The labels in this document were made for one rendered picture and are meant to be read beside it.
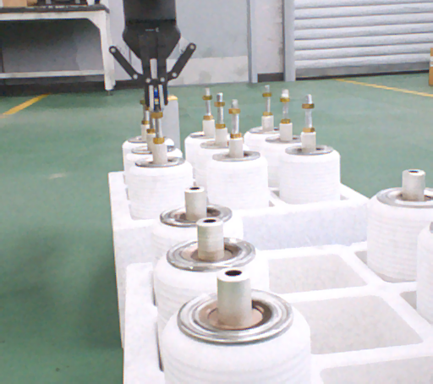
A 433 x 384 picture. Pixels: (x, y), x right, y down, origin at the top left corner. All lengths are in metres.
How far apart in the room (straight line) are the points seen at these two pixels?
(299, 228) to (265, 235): 0.05
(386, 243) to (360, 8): 5.86
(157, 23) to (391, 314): 0.51
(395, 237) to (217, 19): 5.61
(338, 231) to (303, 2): 5.44
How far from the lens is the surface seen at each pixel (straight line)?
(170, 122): 1.29
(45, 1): 5.63
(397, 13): 6.63
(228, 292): 0.39
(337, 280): 0.74
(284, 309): 0.41
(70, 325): 1.02
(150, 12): 0.86
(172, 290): 0.49
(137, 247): 0.87
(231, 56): 6.21
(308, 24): 6.31
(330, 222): 0.92
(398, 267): 0.67
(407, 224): 0.65
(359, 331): 0.64
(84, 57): 6.19
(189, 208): 0.62
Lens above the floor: 0.43
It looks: 11 degrees down
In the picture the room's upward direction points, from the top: 3 degrees counter-clockwise
